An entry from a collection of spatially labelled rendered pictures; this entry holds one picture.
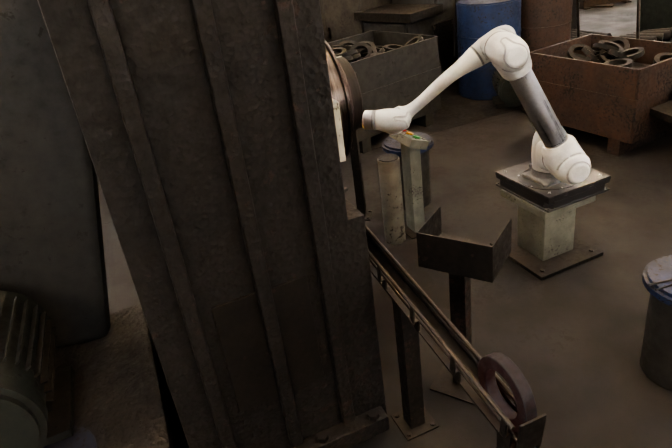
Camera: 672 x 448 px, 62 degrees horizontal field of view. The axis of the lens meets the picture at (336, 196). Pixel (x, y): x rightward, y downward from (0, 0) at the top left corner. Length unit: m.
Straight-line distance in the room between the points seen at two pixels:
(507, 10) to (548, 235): 2.87
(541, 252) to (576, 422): 1.01
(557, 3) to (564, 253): 3.10
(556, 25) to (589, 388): 3.96
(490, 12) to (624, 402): 3.77
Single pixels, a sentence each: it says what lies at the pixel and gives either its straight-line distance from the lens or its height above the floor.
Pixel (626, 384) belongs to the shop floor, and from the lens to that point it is 2.50.
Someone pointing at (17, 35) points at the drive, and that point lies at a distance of 2.19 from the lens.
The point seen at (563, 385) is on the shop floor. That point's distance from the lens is 2.44.
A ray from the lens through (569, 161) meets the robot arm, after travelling 2.64.
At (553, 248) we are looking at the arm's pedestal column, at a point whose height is 0.08.
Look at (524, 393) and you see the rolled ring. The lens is 1.41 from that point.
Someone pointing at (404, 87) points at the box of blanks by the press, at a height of 0.42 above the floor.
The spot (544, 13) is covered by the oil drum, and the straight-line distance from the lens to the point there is 5.72.
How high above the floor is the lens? 1.70
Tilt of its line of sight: 26 degrees down
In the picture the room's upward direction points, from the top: 8 degrees counter-clockwise
